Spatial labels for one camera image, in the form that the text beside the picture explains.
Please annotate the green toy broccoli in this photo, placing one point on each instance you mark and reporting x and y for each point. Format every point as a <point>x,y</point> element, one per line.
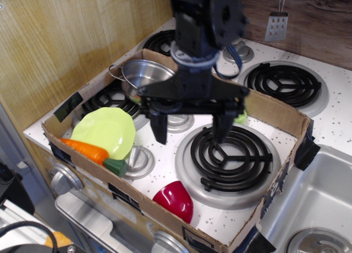
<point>241,118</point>

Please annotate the silver oven door handle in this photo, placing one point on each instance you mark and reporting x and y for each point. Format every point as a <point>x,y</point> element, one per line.
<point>93,227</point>

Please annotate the silver knob stove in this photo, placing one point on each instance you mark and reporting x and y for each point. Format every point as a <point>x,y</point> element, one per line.
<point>244,52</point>
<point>179,123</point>

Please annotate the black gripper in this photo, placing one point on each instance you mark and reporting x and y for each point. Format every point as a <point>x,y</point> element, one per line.
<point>193,89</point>

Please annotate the grey toy sink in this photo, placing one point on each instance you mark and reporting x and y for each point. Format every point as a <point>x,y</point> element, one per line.
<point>313,211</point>

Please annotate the small steel pot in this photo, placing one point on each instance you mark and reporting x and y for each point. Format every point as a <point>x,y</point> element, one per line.
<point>138,73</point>

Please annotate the light green plastic plate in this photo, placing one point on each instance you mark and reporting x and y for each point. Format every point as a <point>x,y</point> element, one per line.
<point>109,128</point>

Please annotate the black device left edge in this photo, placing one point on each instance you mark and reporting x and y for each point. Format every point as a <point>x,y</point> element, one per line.
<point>14,191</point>

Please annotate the front left black burner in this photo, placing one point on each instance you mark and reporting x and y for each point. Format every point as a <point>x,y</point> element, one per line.
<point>110,96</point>

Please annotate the silver front oven knob right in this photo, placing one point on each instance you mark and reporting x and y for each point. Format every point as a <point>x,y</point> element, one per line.
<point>166,243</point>

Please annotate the back right black burner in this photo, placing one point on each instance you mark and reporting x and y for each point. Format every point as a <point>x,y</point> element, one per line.
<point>292,83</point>

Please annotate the cardboard fence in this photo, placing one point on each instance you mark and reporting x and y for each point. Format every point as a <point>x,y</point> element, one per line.
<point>219,223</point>

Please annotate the silver knob centre stove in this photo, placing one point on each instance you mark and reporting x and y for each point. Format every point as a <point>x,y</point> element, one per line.
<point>179,123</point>

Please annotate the back left black burner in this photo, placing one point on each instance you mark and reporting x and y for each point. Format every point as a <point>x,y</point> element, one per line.
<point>160,42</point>

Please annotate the black burner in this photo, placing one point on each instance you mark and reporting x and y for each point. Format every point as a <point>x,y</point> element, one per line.
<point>233,175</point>
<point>292,83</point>
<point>160,42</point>
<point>110,96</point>

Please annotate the front right black burner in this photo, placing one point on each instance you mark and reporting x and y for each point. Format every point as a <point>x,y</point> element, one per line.
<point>233,175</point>

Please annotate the orange object bottom left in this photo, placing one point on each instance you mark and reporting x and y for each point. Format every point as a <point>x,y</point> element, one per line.
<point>60,238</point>

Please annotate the red plastic bowl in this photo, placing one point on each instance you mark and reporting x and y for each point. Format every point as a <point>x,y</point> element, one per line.
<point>175,199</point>

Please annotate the orange toy carrot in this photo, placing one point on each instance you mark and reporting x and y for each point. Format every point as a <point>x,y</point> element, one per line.
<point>98,155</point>

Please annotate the silver knob back stove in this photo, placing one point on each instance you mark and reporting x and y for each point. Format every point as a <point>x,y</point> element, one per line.
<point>244,52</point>

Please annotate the silver oven knob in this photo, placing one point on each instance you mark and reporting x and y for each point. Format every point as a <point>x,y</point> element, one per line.
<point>166,243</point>
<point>64,180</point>

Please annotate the silver front oven knob left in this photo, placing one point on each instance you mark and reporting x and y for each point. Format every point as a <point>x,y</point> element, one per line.
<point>64,180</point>

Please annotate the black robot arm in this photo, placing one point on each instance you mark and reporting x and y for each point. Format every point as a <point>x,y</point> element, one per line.
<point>202,29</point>

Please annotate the hanging steel slotted spatula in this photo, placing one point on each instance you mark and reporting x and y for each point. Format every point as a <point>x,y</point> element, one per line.
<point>277,24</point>

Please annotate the silver knob near plate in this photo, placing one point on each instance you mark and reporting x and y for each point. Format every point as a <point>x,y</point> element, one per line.
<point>140,163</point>

